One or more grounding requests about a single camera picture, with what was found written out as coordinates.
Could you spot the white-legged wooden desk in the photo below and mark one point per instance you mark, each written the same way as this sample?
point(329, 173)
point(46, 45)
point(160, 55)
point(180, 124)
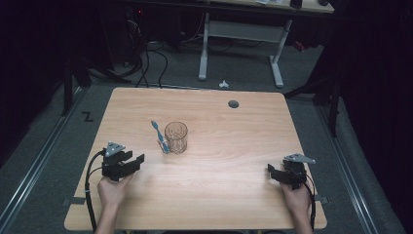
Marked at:
point(242, 31)

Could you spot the metal floor rail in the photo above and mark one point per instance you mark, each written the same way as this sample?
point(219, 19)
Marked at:
point(39, 159)
point(347, 169)

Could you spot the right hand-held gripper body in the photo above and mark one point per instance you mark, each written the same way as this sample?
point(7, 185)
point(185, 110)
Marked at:
point(298, 175)

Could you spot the white papers on desk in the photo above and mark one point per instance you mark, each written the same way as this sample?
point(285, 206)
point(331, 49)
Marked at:
point(269, 1)

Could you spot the small white floor object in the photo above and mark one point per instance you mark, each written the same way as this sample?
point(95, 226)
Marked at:
point(223, 85)

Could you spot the dark computer tower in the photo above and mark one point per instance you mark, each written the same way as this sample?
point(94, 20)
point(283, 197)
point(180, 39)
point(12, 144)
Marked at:
point(134, 32)

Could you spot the person's left hand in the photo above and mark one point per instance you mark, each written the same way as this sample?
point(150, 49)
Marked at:
point(112, 193)

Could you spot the small red floor object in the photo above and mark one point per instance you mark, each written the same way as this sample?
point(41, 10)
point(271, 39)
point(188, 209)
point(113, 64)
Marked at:
point(299, 46)

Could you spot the person's right hand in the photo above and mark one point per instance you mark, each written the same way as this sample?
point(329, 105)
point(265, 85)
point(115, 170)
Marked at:
point(298, 201)

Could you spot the blue toothbrush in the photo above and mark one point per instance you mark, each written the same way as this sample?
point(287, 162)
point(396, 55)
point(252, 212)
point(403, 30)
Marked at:
point(159, 135)

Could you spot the clear glass mug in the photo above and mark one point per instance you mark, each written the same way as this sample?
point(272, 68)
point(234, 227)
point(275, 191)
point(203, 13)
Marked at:
point(178, 139)

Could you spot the dark object on desk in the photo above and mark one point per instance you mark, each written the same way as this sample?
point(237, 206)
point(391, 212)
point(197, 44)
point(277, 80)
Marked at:
point(295, 3)

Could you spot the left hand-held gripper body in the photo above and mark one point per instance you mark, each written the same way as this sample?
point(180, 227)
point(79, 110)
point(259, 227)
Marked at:
point(110, 167)

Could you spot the grey tape strip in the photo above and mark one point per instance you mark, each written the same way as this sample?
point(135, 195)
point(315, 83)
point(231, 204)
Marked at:
point(73, 201)
point(321, 199)

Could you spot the grey table grommet hole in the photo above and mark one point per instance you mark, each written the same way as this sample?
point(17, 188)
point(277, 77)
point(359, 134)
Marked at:
point(233, 104)

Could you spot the black metal stand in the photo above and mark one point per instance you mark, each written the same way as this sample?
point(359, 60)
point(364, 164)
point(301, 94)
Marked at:
point(333, 113)
point(67, 94)

